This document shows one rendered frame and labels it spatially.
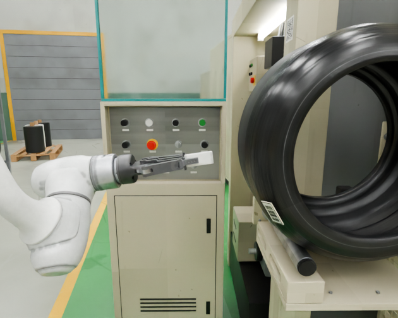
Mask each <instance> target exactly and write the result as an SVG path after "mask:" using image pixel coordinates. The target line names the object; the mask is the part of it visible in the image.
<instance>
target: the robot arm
mask: <svg viewBox="0 0 398 318"><path fill-rule="evenodd" d="M211 163H214V160H213V154H212V151H206V152H201V153H192V154H187V155H185V152H183V154H180V155H167V156H151V157H149V158H148V157H146V158H142V160H139V161H136V160H135V157H134V156H133V155H132V154H126V155H119V156H117V154H115V153H114V154H109V155H108V154H106V155H95V156H85V155H76V156H67V157H63V158H58V159H55V160H51V161H48V162H45V163H43V164H41V165H39V166H38V167H36V168H35V169H34V171H33V172H32V176H31V186H32V189H33V191H34V193H36V195H38V196H40V197H42V198H43V199H41V200H39V201H38V200H35V199H32V198H31V197H29V196H28V195H26V194H25V193H24V192H23V191H22V190H21V189H20V187H19V186H18V184H17V183H16V182H15V180H14V178H13V176H12V175H11V173H10V171H9V169H8V168H7V166H6V164H5V162H4V160H3V158H2V156H1V154H0V215H1V216H2V217H3V218H4V219H5V220H7V221H8V222H10V223H11V224H12V225H14V226H15V227H16V228H18V229H19V236H20V239H21V241H22V242H24V243H26V245H27V247H28V249H29V250H30V251H31V253H30V260H31V262H32V266H33V268H34V270H35V271H36V272H38V273H39V274H40V275H42V276H62V275H66V274H68V273H70V272H72V270H74V268H76V267H77V266H78V265H79V263H80V261H81V259H82V257H83V255H84V253H85V249H86V246H87V242H88V236H89V231H90V220H91V214H90V208H91V203H92V199H93V197H94V195H95V192H96V191H104V190H108V189H117V188H120V187H121V185H122V184H123V185H124V184H132V183H135V182H136V181H137V179H138V175H143V177H149V176H151V175H156V174H163V173H166V172H172V171H176V170H182V169H183V168H184V170H187V167H193V166H198V165H206V164H211Z"/></svg>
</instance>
